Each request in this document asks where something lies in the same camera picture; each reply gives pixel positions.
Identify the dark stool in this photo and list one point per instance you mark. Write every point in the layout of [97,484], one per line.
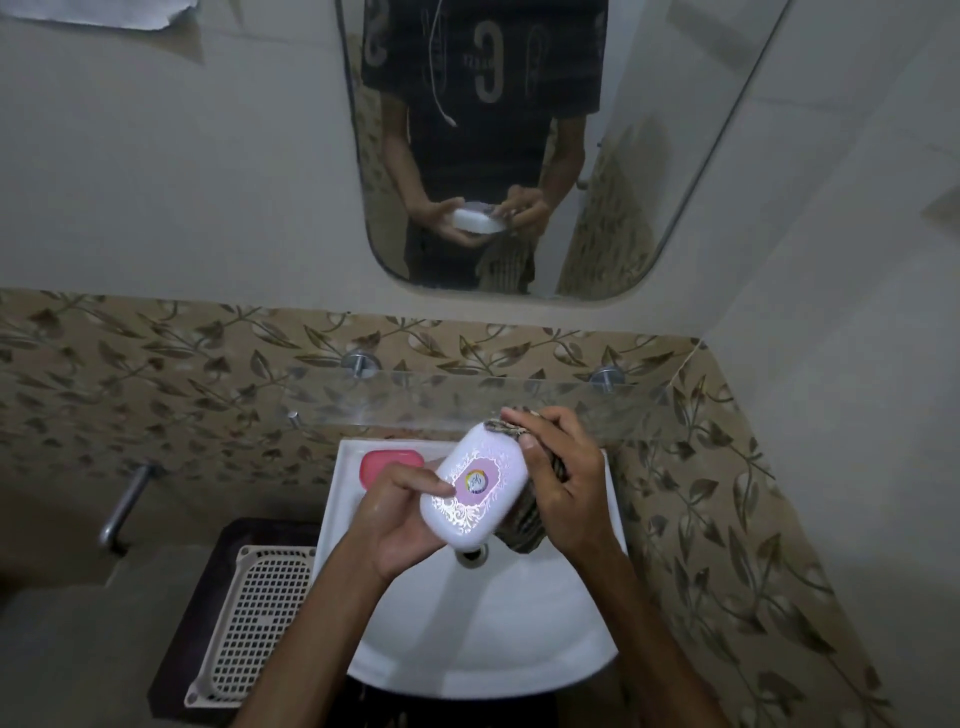
[199,592]

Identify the chrome shelf mount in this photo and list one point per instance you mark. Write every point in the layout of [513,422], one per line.
[608,377]
[361,362]

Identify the person's right hand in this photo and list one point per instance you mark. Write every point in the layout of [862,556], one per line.
[577,495]

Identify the person's left forearm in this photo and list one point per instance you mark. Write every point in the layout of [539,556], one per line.
[300,645]

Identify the checkered cleaning cloth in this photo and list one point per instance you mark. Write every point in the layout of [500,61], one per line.
[525,525]

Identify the torn white paper sheet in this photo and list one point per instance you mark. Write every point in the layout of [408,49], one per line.
[97,11]

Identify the white wash basin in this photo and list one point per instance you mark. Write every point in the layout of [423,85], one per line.
[487,630]

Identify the rounded wall mirror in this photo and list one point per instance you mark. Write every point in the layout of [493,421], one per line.
[675,112]

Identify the pink soap dish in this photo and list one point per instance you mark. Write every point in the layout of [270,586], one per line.
[390,466]

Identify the clear glass shelf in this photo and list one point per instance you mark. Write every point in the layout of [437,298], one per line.
[585,409]

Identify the white plastic perforated basket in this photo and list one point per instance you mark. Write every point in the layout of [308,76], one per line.
[255,622]

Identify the person's right forearm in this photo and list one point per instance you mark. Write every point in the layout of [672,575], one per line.
[645,652]

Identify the white soap dish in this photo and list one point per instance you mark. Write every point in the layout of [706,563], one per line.
[472,487]

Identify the person's left hand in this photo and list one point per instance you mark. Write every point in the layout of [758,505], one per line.
[397,525]

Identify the chrome wall tap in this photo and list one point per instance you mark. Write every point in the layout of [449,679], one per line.
[124,510]

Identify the metal sink drain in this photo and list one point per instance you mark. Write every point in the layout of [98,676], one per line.
[472,556]

